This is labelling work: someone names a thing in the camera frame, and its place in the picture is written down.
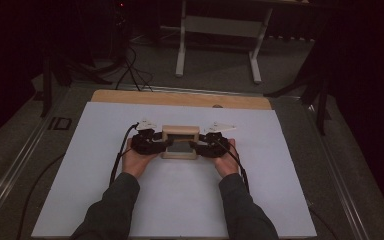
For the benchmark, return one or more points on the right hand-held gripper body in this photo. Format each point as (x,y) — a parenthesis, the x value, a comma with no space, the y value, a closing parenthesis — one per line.
(213,146)

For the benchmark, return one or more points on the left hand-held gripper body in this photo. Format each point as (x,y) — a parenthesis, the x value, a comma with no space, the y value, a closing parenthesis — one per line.
(146,145)

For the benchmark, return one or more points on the wooden picture frame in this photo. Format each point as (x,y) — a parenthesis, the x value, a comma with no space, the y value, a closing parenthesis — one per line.
(180,133)

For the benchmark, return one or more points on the person's left hand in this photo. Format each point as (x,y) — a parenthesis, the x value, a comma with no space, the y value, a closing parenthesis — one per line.
(135,163)

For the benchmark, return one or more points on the person's right hand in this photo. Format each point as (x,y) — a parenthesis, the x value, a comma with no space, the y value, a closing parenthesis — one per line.
(228,165)

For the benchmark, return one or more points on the black equipment rack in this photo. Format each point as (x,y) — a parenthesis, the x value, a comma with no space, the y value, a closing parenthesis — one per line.
(120,30)

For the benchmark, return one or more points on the black tripod stand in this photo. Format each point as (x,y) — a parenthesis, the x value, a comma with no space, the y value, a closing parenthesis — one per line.
(320,100)

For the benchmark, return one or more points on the metal floor rail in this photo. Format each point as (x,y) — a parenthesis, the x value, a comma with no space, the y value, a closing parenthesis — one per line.
(340,173)
(10,173)
(196,90)

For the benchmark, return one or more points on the black rectangular floor bracket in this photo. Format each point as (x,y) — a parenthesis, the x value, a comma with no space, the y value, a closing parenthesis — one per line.
(60,123)

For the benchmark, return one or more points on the white metal desk frame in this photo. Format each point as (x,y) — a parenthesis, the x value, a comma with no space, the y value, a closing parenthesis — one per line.
(220,26)

